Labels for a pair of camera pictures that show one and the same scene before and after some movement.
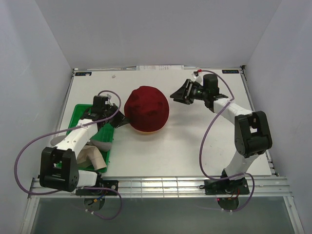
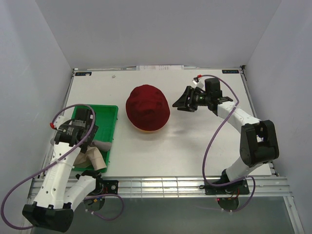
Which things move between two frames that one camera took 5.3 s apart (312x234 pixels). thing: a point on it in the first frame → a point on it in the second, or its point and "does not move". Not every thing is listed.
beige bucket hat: (90, 155) does not move
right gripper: (182, 95) → (187, 105)
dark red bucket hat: (147, 108) does not move
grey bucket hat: (104, 146) does not move
